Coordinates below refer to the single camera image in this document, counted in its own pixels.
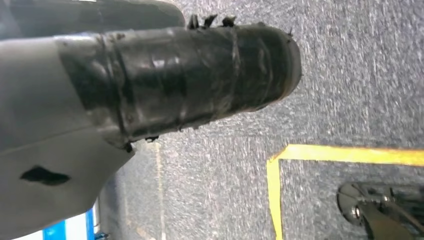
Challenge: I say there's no black robot foot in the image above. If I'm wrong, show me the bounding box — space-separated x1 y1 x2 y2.
336 181 424 240

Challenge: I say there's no blue metal shelf rack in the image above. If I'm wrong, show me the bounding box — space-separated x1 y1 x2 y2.
42 208 110 240

